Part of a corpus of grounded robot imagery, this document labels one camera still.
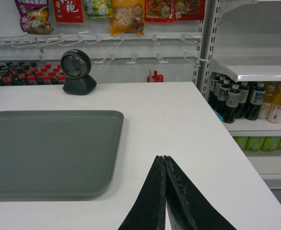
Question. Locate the dark tea bottle front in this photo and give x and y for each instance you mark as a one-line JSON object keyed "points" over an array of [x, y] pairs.
{"points": [[231, 104]]}

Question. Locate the red spout pouch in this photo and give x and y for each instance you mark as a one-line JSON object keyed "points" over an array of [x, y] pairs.
{"points": [[154, 77]]}

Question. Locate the red snack bag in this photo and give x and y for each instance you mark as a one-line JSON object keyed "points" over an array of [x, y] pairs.
{"points": [[68, 11]]}

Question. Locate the white upper shelf board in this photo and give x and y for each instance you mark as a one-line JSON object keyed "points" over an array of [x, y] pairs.
{"points": [[239, 69]]}

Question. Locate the purple snack bag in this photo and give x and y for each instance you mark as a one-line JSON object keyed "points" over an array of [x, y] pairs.
{"points": [[34, 16]]}

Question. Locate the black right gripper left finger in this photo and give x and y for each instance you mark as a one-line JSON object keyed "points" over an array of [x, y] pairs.
{"points": [[148, 211]]}

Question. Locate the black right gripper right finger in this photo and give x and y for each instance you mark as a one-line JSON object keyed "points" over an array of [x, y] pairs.
{"points": [[187, 207]]}

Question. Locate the silver metal tray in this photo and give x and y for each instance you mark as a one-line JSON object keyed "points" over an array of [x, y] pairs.
{"points": [[55, 155]]}

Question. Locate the yellow snack bag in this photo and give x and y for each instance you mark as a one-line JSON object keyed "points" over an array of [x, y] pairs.
{"points": [[128, 16]]}

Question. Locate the black barcode scanner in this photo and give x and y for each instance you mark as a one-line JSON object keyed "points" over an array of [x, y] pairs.
{"points": [[76, 65]]}

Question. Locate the yellow juice bottle front left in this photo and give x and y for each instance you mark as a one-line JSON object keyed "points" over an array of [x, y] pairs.
{"points": [[275, 110]]}

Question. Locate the white checkout table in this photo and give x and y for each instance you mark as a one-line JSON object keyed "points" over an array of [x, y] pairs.
{"points": [[170, 118]]}

